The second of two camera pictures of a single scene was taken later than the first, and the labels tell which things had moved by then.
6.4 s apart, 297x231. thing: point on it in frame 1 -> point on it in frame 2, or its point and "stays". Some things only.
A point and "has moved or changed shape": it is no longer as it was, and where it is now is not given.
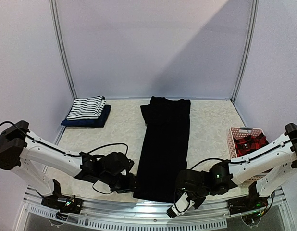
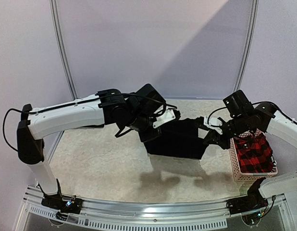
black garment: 163,148 has moved or changed shape
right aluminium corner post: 251,38 stays
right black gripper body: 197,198 -> 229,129
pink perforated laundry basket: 243,131 stays
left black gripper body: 121,186 -> 145,136
